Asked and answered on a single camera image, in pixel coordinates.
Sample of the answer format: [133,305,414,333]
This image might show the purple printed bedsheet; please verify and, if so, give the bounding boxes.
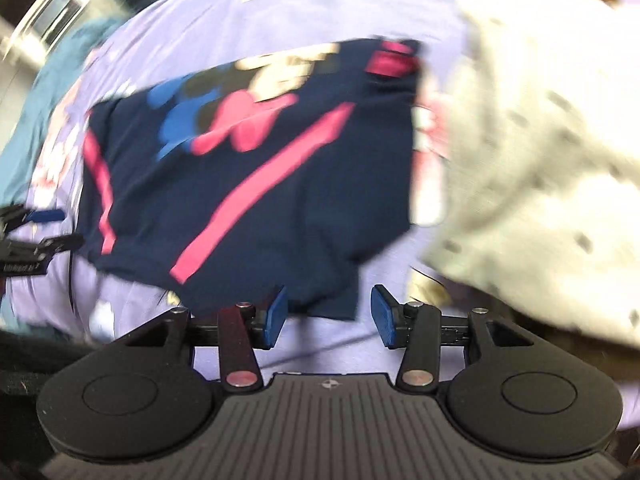
[0,0,640,401]

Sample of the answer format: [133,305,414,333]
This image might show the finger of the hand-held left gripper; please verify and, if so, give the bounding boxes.
[0,234,83,277]
[0,205,66,233]

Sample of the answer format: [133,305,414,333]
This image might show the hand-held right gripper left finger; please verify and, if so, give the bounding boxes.
[112,285,290,394]

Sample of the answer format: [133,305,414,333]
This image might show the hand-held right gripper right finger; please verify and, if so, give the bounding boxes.
[371,284,533,395]

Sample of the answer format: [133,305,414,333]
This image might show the teal cloth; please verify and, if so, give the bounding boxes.
[0,15,128,201]

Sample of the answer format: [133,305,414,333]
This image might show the white spotted cloth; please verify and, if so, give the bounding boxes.
[405,0,640,351]

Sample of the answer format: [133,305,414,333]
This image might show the navy cartoon print shirt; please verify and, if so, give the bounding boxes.
[75,37,426,321]

